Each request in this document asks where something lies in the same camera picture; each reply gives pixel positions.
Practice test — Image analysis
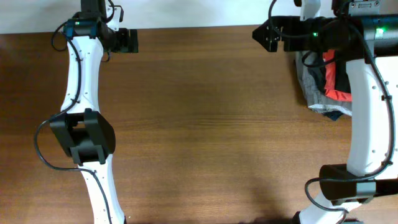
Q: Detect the black polo shirt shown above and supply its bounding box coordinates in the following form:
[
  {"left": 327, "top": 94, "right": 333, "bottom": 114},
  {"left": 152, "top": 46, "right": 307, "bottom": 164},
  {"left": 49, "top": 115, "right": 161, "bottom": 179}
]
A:
[{"left": 335, "top": 61, "right": 351, "bottom": 93}]

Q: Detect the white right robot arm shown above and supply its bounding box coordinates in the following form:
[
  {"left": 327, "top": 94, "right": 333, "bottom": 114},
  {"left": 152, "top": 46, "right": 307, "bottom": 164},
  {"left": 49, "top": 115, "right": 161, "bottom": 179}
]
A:
[{"left": 252, "top": 1, "right": 397, "bottom": 224}]

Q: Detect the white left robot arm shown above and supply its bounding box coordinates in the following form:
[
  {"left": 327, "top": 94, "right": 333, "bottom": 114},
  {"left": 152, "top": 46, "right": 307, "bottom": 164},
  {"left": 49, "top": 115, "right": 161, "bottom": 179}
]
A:
[{"left": 47, "top": 0, "right": 139, "bottom": 223}]

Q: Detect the grey folded garment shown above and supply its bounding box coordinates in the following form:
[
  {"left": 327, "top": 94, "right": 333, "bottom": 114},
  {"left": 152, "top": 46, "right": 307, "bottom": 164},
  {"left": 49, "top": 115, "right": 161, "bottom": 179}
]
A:
[{"left": 295, "top": 51, "right": 352, "bottom": 121}]

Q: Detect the red folded shirt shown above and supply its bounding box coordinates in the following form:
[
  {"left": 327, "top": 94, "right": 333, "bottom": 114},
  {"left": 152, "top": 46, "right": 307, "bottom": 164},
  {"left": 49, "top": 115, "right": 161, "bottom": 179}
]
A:
[{"left": 323, "top": 50, "right": 352, "bottom": 102}]

